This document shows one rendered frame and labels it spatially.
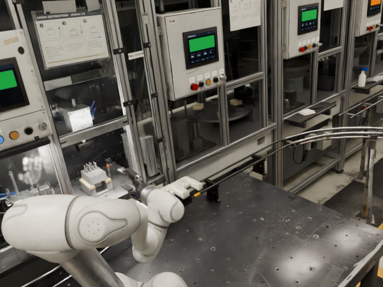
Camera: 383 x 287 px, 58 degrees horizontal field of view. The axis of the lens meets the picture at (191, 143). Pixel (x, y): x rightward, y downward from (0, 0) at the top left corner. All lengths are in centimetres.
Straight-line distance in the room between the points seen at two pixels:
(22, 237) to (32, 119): 81
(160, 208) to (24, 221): 59
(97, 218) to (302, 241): 131
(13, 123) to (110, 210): 90
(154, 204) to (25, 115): 68
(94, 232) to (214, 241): 117
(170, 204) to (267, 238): 73
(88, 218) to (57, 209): 10
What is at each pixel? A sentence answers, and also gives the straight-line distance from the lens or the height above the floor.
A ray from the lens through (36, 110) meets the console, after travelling 164.
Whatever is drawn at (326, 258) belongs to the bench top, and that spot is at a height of 68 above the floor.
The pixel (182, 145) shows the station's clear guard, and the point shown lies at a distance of 213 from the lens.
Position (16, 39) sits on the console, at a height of 180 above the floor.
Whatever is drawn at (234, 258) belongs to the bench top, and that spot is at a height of 68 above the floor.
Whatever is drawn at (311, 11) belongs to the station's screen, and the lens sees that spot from 287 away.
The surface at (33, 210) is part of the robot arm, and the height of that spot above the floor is 146.
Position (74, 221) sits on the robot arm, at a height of 145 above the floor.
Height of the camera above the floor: 189
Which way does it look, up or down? 23 degrees down
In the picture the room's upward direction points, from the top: 6 degrees counter-clockwise
